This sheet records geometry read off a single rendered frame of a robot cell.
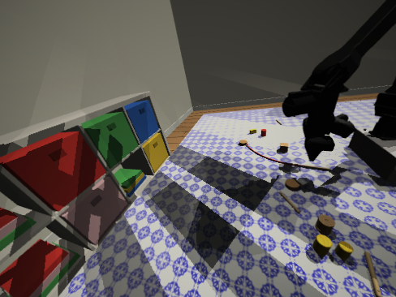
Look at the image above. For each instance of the round wooden disc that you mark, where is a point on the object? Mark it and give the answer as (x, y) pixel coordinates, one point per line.
(292, 184)

